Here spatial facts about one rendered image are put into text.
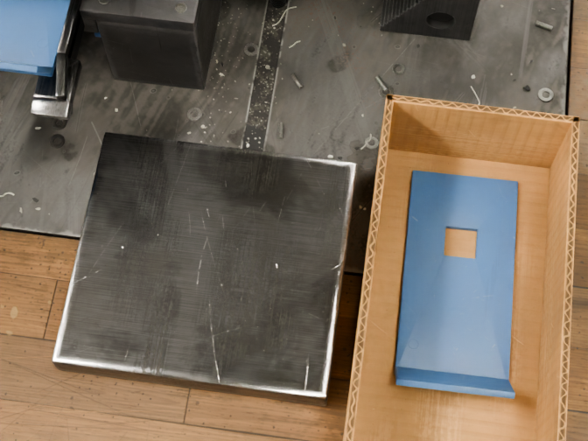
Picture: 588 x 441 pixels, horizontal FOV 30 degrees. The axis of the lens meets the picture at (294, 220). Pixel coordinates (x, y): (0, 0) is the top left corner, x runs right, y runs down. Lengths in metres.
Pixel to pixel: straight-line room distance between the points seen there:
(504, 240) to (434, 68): 0.14
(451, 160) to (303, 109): 0.11
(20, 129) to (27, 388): 0.18
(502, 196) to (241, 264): 0.18
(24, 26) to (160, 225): 0.15
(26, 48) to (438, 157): 0.28
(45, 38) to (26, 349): 0.19
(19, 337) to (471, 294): 0.29
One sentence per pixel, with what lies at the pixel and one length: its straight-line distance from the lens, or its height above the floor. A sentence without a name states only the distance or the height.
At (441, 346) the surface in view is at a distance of 0.69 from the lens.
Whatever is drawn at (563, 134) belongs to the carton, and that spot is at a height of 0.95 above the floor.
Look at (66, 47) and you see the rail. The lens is 0.70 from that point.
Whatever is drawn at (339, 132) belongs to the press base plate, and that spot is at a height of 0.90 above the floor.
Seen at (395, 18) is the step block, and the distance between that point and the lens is 0.78.
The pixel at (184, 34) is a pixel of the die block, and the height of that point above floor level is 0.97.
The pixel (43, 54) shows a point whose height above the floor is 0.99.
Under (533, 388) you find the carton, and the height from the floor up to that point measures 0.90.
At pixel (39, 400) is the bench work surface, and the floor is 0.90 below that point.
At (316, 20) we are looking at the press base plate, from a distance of 0.80.
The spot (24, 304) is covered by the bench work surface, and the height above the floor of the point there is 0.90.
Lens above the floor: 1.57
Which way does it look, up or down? 67 degrees down
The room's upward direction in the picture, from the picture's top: 1 degrees counter-clockwise
